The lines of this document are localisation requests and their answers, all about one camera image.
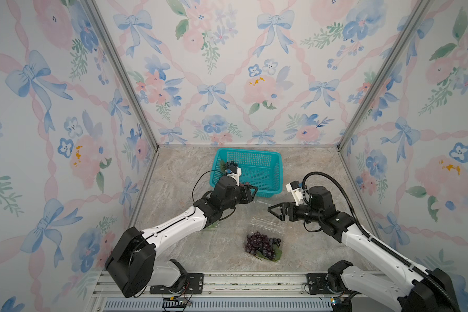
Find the green grape leaf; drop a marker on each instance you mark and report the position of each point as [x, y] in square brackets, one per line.
[273, 254]

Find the teal plastic basket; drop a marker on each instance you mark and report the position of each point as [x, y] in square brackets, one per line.
[259, 168]

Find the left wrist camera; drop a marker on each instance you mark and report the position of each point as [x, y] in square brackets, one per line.
[236, 177]

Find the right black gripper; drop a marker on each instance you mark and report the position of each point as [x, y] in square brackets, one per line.
[289, 211]

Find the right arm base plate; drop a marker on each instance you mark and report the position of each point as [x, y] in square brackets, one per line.
[318, 284]

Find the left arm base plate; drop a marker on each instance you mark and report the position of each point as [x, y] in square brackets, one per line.
[190, 283]

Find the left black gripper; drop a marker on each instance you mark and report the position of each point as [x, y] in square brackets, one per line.
[244, 191]

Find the green grape bunch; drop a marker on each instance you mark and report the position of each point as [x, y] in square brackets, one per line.
[213, 226]

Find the dark purple grape bunch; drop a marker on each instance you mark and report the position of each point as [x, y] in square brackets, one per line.
[258, 240]

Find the aluminium front rail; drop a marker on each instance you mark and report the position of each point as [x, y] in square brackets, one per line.
[233, 291]

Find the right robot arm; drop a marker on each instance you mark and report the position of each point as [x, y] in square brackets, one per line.
[405, 286]

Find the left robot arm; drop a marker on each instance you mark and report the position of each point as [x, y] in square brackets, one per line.
[133, 264]

